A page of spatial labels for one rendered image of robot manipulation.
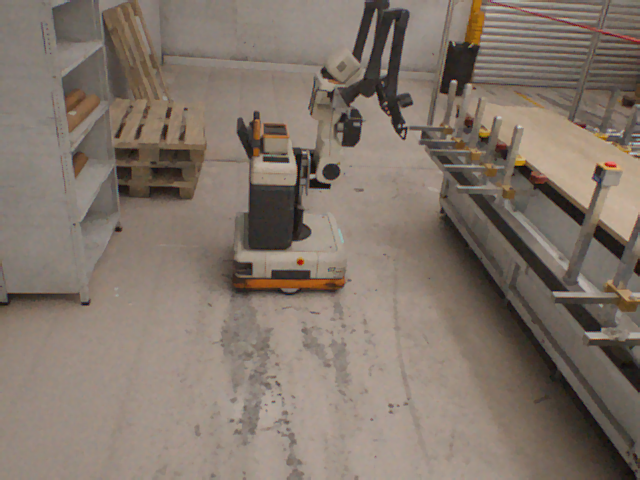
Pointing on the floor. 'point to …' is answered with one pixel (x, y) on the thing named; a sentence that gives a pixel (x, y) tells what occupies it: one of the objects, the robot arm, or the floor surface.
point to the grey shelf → (53, 149)
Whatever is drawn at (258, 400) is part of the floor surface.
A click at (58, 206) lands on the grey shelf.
